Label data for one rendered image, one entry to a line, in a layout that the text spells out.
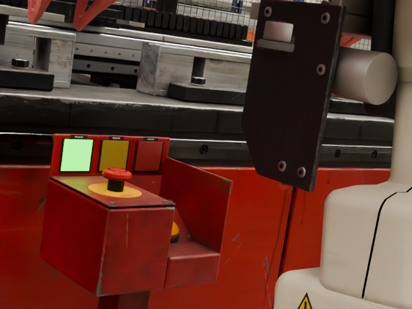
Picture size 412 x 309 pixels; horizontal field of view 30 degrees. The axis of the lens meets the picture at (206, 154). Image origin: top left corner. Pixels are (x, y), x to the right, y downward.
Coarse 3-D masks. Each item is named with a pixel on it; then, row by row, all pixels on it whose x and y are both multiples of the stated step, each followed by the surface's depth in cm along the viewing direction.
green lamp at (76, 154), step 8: (64, 144) 106; (72, 144) 107; (80, 144) 108; (88, 144) 109; (64, 152) 106; (72, 152) 107; (80, 152) 108; (88, 152) 109; (64, 160) 107; (72, 160) 107; (80, 160) 108; (88, 160) 109; (64, 168) 107; (72, 168) 108; (80, 168) 109; (88, 168) 109
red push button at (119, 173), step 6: (108, 168) 103; (114, 168) 103; (120, 168) 104; (102, 174) 102; (108, 174) 101; (114, 174) 101; (120, 174) 101; (126, 174) 102; (108, 180) 103; (114, 180) 102; (120, 180) 101; (126, 180) 102; (108, 186) 102; (114, 186) 102; (120, 186) 102
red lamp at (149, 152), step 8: (144, 144) 115; (152, 144) 116; (160, 144) 117; (144, 152) 115; (152, 152) 116; (160, 152) 117; (136, 160) 114; (144, 160) 115; (152, 160) 116; (160, 160) 117; (136, 168) 115; (144, 168) 116; (152, 168) 117
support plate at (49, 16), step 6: (0, 6) 96; (6, 6) 100; (0, 12) 96; (6, 12) 97; (12, 12) 97; (18, 12) 98; (24, 12) 98; (42, 18) 100; (48, 18) 100; (54, 18) 101; (60, 18) 101
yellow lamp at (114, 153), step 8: (104, 144) 110; (112, 144) 111; (120, 144) 112; (128, 144) 113; (104, 152) 111; (112, 152) 111; (120, 152) 112; (104, 160) 111; (112, 160) 112; (120, 160) 113; (104, 168) 111
